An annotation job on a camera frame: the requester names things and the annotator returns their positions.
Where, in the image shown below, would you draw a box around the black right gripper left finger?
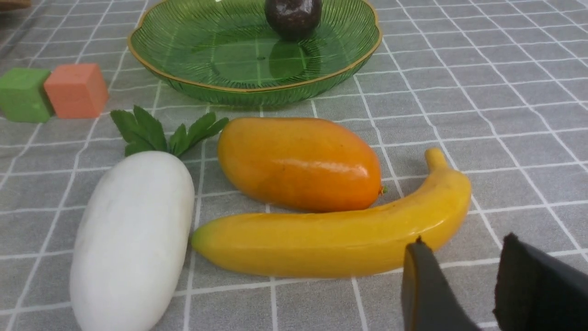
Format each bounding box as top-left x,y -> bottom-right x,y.
401,237 -> 479,331

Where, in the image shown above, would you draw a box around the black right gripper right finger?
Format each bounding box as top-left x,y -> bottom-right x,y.
493,233 -> 588,331

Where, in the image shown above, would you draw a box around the yellow banana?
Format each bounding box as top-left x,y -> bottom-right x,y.
190,148 -> 472,278

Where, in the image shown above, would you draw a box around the orange yellow mango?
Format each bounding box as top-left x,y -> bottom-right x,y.
217,117 -> 384,212

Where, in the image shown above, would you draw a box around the white radish green leaves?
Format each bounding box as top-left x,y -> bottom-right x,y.
69,105 -> 229,331

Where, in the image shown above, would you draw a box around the dark purple mangosteen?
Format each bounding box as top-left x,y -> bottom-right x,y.
264,0 -> 322,40

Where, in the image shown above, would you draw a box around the grey checkered tablecloth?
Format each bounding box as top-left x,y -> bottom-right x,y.
0,0 -> 588,331

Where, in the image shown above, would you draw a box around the green glass leaf plate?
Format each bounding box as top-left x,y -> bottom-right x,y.
127,0 -> 383,107

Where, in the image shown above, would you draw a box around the orange foam cube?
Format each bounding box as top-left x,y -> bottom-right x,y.
43,63 -> 109,119

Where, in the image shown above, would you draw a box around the green foam cube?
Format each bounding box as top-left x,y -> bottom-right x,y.
0,67 -> 53,123

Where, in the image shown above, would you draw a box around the woven rattan basket lid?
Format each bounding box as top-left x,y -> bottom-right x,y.
0,0 -> 32,12

